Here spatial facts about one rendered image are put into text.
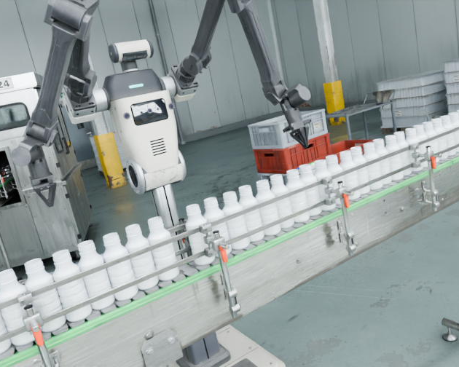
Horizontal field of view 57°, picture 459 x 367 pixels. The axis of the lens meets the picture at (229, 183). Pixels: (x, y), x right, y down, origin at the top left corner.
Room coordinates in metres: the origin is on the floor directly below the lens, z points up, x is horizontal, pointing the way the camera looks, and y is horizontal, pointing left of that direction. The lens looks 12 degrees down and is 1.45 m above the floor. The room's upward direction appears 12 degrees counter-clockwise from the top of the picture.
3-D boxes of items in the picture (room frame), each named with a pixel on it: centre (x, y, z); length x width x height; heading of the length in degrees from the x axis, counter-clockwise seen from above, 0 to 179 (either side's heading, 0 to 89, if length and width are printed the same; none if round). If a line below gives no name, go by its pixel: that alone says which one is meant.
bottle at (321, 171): (1.34, -0.30, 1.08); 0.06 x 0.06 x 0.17
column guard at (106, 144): (8.60, 2.30, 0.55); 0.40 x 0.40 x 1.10; 30
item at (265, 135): (3.76, -0.62, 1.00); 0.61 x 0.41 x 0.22; 127
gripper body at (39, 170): (1.34, 0.58, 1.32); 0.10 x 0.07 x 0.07; 27
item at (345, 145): (4.20, -1.18, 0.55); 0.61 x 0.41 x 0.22; 122
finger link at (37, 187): (1.32, 0.58, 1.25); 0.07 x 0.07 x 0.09; 27
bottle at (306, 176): (1.31, -0.25, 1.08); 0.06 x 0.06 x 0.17
